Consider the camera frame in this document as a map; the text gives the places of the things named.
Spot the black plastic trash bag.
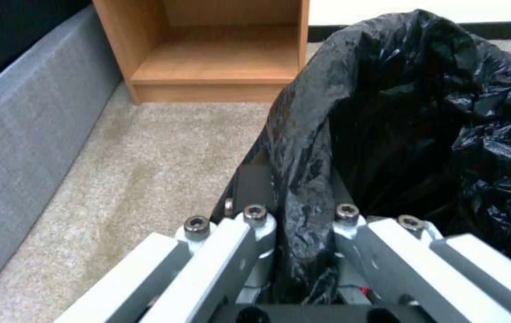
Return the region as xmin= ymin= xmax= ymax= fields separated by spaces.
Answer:
xmin=212 ymin=8 xmax=511 ymax=305

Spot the black bed cover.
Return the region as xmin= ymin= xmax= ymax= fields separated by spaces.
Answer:
xmin=0 ymin=0 xmax=97 ymax=96

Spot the open wooden cabinet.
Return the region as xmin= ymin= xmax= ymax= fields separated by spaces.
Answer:
xmin=91 ymin=0 xmax=311 ymax=105

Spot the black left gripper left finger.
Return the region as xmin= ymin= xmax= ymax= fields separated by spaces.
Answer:
xmin=59 ymin=164 xmax=280 ymax=323

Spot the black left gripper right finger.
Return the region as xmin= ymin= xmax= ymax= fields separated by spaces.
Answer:
xmin=332 ymin=175 xmax=511 ymax=323

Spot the grey fabric bed base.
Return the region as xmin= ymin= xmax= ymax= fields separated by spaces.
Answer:
xmin=0 ymin=5 xmax=126 ymax=301

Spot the black baseboard strip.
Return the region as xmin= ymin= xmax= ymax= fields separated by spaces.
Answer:
xmin=307 ymin=22 xmax=511 ymax=38

